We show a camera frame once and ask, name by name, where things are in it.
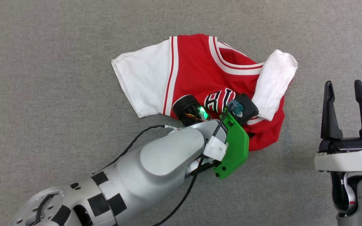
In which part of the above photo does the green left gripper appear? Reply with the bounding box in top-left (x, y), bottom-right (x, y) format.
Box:
top-left (213, 111), bottom-right (250, 180)

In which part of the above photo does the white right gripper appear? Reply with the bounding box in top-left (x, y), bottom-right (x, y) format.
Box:
top-left (314, 80), bottom-right (362, 172)

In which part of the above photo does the red and white basketball jersey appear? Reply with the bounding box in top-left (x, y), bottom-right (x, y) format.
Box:
top-left (111, 34), bottom-right (298, 152)

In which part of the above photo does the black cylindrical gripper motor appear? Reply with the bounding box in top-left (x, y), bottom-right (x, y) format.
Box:
top-left (172, 95), bottom-right (211, 126)

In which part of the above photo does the white cable label strap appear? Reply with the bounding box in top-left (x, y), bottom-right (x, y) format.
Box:
top-left (203, 136), bottom-right (228, 160)

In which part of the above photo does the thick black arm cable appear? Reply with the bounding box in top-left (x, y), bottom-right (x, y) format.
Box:
top-left (151, 104), bottom-right (236, 226)

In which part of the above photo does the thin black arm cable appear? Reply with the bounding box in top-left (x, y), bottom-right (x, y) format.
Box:
top-left (93, 125), bottom-right (175, 175)

